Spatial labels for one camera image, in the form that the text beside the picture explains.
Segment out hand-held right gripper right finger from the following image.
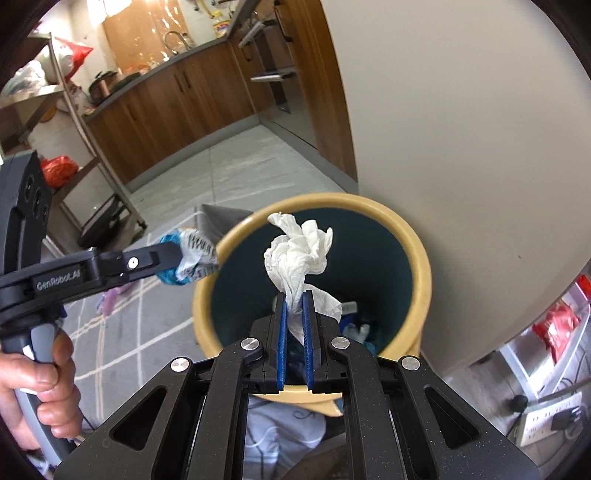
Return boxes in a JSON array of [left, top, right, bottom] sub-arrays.
[[302, 288, 541, 480]]

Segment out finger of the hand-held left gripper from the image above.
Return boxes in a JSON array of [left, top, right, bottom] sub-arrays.
[[122, 241, 185, 278]]

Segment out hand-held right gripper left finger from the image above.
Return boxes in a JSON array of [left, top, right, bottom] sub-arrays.
[[54, 291, 289, 480]]

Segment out blue white wrapper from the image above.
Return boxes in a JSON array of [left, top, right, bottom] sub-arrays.
[[154, 228, 221, 286]]

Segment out white tissue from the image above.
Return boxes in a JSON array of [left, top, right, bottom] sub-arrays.
[[263, 212, 343, 347]]

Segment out yellow rimmed dark bin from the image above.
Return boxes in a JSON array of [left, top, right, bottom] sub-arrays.
[[193, 194, 432, 416]]

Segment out person's left hand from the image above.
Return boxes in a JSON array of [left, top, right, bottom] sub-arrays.
[[0, 330, 85, 453]]

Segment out white plastic wrapper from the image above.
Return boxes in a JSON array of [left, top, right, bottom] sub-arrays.
[[342, 300, 372, 340]]

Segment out purple wrapper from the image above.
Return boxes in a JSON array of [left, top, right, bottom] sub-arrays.
[[99, 284, 134, 319]]

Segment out black floor scale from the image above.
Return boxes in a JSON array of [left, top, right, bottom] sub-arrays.
[[76, 194, 134, 250]]

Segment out grey checked rug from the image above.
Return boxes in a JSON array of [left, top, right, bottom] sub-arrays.
[[60, 205, 254, 430]]

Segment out grey patterned pants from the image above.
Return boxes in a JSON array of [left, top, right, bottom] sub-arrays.
[[245, 397, 326, 480]]

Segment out metal shelf rack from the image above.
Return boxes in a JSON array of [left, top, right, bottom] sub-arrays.
[[0, 32, 148, 250]]

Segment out dark cooking pot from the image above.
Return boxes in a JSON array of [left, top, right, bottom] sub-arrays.
[[88, 69, 116, 104]]

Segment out wooden kitchen cabinet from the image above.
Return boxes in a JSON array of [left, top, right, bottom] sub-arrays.
[[83, 34, 257, 185]]

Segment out red white plastic bag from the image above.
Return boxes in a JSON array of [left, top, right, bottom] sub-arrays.
[[53, 37, 93, 79]]

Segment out built-in steel oven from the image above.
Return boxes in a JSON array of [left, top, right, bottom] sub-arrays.
[[238, 0, 319, 148]]

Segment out white power strip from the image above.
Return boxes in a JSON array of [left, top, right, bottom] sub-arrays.
[[515, 390, 583, 448]]

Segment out red printed plastic bag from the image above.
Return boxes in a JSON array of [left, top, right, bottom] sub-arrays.
[[531, 300, 580, 363]]

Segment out tall wooden cabinet panel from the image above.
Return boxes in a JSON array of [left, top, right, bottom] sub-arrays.
[[300, 0, 361, 195]]

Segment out white refrigerator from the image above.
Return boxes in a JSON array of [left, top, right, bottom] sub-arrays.
[[318, 0, 591, 370]]

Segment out white wire rack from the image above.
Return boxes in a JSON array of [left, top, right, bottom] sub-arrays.
[[496, 272, 591, 402]]

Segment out black cable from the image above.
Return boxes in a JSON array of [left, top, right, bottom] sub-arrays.
[[505, 408, 525, 437]]

